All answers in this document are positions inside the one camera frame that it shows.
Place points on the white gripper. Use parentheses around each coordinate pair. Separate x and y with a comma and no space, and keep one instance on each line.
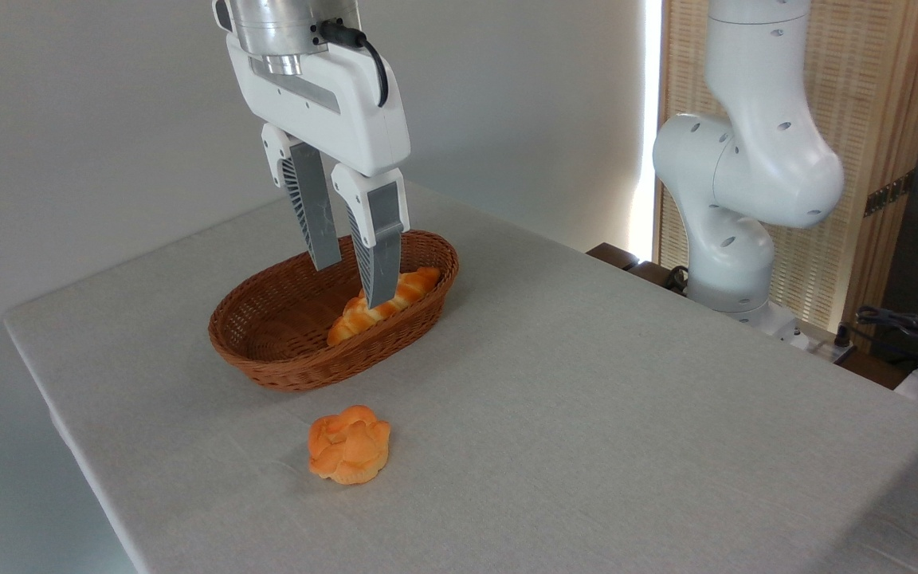
(347,112)

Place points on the long braided bread loaf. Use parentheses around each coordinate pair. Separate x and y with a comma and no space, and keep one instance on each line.
(347,323)

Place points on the round knotted bread roll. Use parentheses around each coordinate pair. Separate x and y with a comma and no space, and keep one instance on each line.
(349,446)

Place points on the brown wicker oval basket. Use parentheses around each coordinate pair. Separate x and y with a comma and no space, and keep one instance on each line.
(284,359)

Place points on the grey tablecloth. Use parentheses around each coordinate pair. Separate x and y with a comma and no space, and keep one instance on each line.
(586,438)

